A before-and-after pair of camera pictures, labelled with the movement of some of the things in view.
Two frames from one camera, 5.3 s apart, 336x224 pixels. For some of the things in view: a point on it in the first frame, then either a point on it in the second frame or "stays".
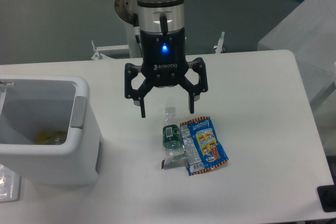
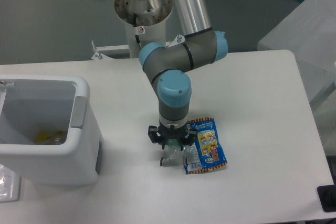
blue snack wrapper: x=202 y=149 stays
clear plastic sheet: x=10 y=184 stays
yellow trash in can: x=43 y=136 stays
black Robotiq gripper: x=164 y=64 -> x=185 y=136
